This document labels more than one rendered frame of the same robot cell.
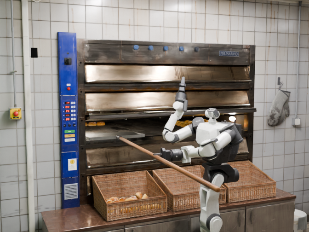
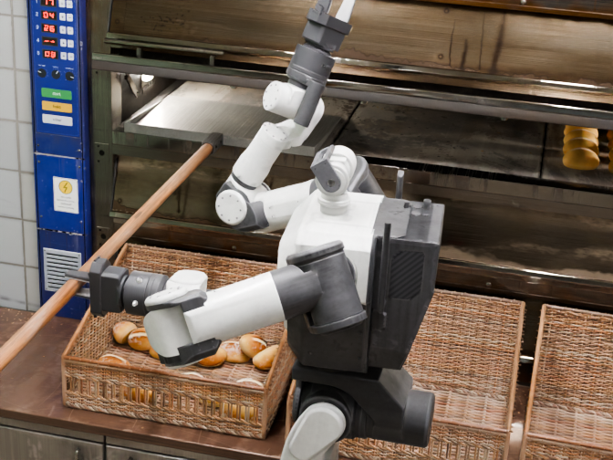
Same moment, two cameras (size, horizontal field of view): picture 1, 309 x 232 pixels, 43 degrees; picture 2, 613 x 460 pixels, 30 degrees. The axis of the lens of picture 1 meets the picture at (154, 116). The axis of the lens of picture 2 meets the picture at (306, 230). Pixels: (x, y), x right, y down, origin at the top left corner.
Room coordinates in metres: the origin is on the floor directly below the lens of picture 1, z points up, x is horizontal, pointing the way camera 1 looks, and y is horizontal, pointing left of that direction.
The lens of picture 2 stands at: (1.35, -1.57, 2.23)
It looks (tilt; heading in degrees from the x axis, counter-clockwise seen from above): 23 degrees down; 35
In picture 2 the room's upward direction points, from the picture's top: 3 degrees clockwise
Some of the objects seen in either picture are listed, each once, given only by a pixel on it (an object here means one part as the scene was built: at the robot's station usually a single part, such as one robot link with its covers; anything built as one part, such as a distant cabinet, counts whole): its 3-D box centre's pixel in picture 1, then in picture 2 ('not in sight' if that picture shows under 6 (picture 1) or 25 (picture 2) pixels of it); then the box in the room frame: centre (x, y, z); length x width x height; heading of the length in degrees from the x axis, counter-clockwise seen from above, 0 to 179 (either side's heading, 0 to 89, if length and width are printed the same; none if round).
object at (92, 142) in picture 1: (172, 136); (430, 174); (3.91, -0.19, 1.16); 1.80 x 0.06 x 0.04; 113
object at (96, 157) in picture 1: (173, 150); (423, 225); (3.89, -0.19, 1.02); 1.79 x 0.11 x 0.19; 113
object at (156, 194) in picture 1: (128, 193); (190, 334); (3.43, 0.23, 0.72); 0.56 x 0.49 x 0.28; 114
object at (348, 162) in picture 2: (212, 115); (336, 176); (3.05, -0.45, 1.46); 0.10 x 0.07 x 0.09; 27
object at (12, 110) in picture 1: (15, 113); not in sight; (3.27, 1.17, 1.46); 0.10 x 0.07 x 0.10; 113
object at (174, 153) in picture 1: (168, 155); (122, 291); (2.83, -0.11, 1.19); 0.12 x 0.10 x 0.13; 112
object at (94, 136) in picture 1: (112, 134); (236, 120); (3.82, 0.41, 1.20); 0.55 x 0.36 x 0.03; 112
